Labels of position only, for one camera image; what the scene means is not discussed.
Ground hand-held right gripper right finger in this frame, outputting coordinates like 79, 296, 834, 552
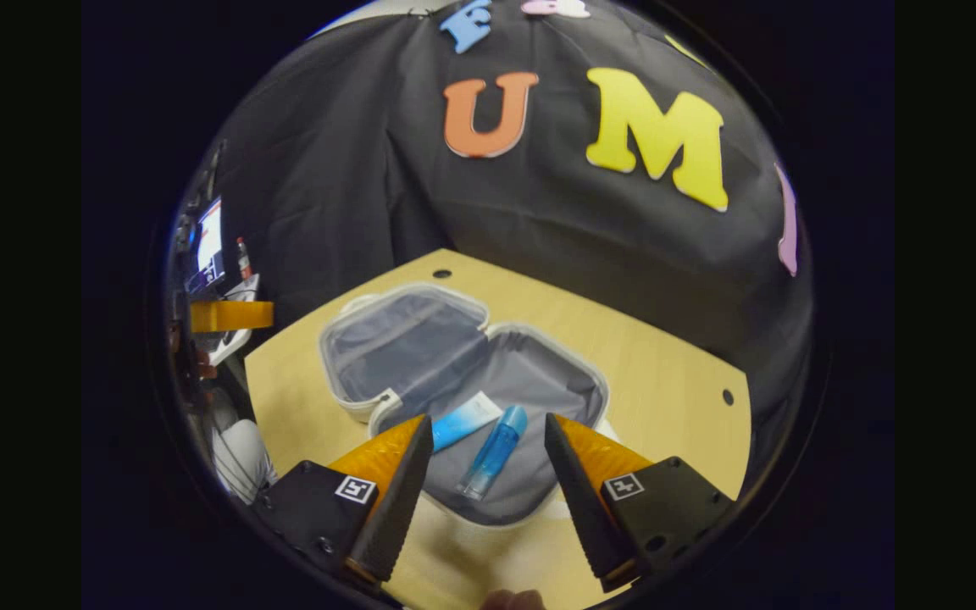
543, 413, 736, 594

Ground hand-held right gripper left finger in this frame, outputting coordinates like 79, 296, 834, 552
252, 413, 435, 587

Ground black backdrop cloth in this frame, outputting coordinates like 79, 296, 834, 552
200, 0, 815, 424

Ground person's grey trousers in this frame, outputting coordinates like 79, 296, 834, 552
212, 419, 278, 507

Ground blue skin care bottle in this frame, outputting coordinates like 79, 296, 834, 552
457, 405, 529, 501

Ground computer monitor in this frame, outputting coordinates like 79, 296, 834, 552
186, 197, 227, 295

